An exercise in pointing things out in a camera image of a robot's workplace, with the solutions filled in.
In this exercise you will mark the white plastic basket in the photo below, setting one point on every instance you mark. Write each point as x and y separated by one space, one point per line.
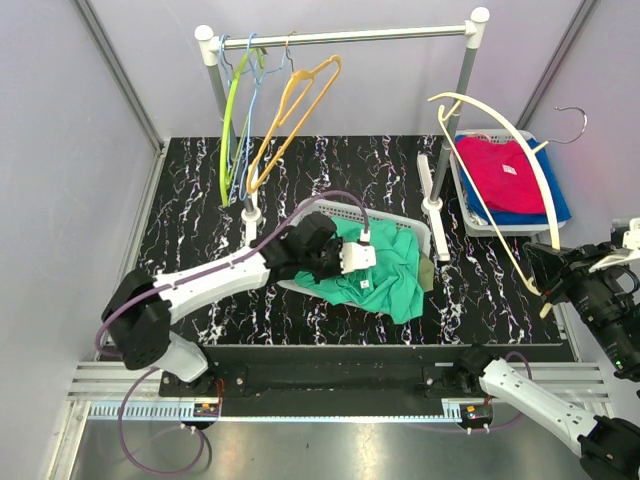
353 213

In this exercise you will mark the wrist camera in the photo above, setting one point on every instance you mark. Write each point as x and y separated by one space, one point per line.
355 257
624 244

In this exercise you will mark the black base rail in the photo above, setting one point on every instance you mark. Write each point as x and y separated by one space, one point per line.
324 381

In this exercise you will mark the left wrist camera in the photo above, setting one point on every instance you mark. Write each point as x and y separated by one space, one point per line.
355 257

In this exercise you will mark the olive green tank top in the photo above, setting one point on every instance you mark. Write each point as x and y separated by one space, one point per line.
426 273

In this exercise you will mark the pink folded shirt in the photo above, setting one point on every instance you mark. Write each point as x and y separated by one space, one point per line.
503 175

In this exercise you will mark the white side basket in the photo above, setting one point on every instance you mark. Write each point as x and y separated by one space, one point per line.
475 226

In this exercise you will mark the lime green hanger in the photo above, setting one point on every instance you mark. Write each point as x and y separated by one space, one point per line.
234 167

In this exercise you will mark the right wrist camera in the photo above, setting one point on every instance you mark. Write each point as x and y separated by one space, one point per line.
624 244

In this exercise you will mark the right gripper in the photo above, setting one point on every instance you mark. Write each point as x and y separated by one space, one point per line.
552 269

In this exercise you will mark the yellow plastic hanger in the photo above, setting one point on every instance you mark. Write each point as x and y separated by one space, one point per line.
296 90

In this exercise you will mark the white clothes rack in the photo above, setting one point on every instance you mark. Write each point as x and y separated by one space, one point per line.
212 46

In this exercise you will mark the cream white hanger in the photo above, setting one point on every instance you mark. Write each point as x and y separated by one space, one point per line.
557 212

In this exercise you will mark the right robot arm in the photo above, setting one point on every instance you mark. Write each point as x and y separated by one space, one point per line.
564 399

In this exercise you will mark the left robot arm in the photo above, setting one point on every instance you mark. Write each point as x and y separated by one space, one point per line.
140 314

